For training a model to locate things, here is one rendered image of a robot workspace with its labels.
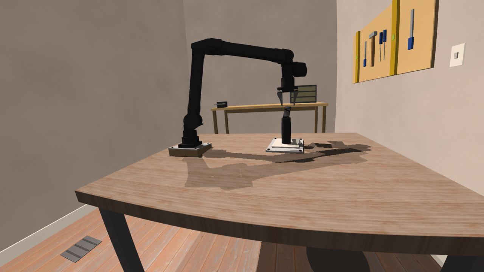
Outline white mounting plate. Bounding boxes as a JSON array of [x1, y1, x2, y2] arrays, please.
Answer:
[[266, 138, 303, 154]]

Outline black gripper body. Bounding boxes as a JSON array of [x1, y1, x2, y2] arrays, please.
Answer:
[[277, 76, 298, 93]]

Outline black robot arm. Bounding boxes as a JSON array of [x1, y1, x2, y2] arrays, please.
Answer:
[[178, 38, 307, 148]]

